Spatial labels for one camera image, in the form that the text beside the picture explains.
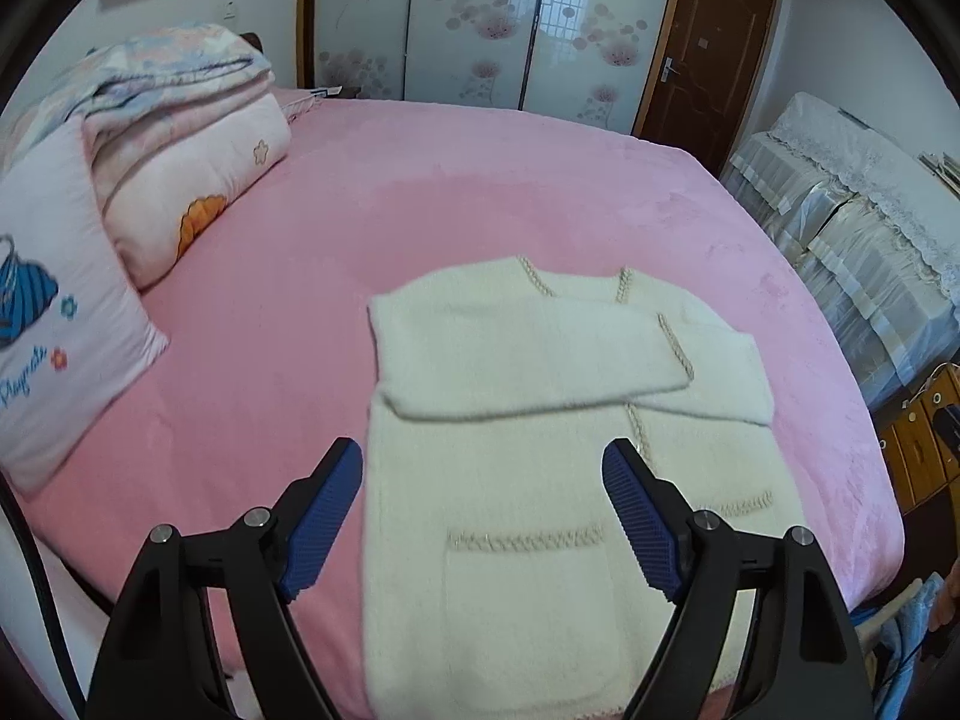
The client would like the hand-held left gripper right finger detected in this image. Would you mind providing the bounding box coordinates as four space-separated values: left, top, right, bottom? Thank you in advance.
602 437 875 720

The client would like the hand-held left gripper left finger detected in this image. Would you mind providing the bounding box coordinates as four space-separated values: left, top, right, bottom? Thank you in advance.
86 436 366 720

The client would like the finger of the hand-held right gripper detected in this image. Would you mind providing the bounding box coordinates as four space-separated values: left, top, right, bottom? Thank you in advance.
934 405 960 481

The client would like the cream fuzzy cardigan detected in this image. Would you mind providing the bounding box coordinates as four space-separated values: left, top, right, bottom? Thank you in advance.
365 256 807 720

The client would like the wooden drawer cabinet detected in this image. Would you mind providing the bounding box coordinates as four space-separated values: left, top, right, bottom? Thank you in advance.
874 364 960 515

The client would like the blue towel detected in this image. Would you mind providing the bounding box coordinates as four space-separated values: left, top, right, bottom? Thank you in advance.
874 574 946 691

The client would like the furniture under white lace cover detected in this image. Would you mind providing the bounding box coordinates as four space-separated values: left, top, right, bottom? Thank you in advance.
720 92 960 410

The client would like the stack of books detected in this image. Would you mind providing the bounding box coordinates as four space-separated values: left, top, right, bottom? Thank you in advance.
919 150 960 193

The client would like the pink pillow with handbag print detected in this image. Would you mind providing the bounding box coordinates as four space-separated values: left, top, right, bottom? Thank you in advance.
0 116 170 497

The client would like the bed with pink plush cover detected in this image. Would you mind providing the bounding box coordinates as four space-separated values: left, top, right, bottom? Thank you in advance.
0 82 905 720

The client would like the pink folded quilt flower print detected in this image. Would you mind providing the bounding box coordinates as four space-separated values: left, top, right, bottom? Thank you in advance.
82 86 293 290

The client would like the brown wooden door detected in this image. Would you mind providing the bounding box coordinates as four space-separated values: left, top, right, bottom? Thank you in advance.
634 0 777 162

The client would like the floral folded blanket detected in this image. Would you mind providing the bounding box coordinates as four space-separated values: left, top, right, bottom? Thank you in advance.
0 22 275 166

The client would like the wardrobe with floral sliding doors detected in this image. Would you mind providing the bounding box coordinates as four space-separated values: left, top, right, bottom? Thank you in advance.
296 0 691 137

